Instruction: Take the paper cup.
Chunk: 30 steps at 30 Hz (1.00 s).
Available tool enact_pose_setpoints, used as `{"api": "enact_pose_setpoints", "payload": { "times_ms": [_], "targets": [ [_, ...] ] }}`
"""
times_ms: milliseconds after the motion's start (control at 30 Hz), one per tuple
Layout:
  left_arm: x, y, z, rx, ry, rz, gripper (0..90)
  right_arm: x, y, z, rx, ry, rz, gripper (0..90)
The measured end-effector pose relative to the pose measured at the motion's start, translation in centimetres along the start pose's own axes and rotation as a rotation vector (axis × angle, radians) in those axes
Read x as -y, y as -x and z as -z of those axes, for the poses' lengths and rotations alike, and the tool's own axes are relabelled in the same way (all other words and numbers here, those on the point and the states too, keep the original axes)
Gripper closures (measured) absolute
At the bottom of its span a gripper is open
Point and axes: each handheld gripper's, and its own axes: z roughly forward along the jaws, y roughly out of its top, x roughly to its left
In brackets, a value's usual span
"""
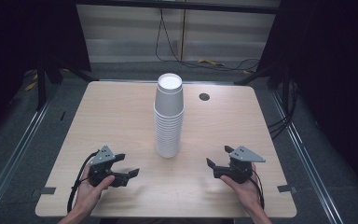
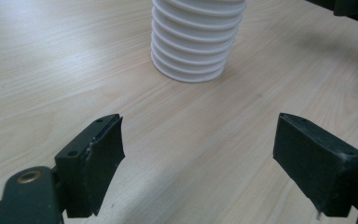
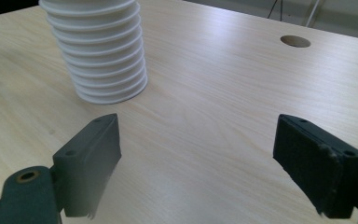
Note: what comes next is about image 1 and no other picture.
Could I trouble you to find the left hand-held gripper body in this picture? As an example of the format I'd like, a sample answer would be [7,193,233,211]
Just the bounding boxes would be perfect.
[88,145,117,188]

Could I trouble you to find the yellow floor tape scrap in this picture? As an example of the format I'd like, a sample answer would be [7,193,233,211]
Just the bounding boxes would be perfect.
[24,80,38,92]
[197,58,226,67]

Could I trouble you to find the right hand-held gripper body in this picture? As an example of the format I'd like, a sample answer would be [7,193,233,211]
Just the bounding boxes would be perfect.
[227,145,267,184]

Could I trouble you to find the black metal stand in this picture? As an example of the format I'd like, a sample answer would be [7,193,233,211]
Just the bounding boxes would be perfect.
[233,61,292,91]
[34,61,99,112]

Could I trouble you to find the metal floor rail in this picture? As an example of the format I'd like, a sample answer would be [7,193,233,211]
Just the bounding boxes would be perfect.
[0,91,56,217]
[269,89,358,224]

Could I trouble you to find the stack of white cups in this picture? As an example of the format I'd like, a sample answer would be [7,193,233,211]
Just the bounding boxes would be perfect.
[153,72,186,159]

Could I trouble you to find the black overhead beam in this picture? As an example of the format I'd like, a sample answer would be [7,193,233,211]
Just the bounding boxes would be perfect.
[74,0,282,15]

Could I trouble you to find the person's right hand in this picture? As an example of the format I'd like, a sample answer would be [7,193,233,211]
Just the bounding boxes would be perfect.
[219,162,264,216]

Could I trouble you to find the black hanging cables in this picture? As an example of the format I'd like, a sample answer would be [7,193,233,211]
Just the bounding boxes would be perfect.
[154,7,261,73]

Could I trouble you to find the black curtain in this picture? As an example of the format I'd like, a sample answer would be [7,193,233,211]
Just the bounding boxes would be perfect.
[0,0,92,138]
[256,0,358,200]

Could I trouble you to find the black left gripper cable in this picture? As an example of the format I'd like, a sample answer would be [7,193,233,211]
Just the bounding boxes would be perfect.
[66,150,101,215]

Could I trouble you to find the black floor cables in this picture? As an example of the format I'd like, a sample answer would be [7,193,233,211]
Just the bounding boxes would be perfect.
[266,79,300,141]

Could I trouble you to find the person's left hand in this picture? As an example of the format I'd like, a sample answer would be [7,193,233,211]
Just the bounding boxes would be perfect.
[72,164,117,216]

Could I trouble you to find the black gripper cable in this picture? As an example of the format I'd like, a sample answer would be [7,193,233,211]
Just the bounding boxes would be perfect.
[249,169,266,210]
[66,150,101,215]

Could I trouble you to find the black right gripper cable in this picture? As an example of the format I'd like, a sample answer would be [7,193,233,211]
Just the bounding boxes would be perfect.
[249,169,266,210]

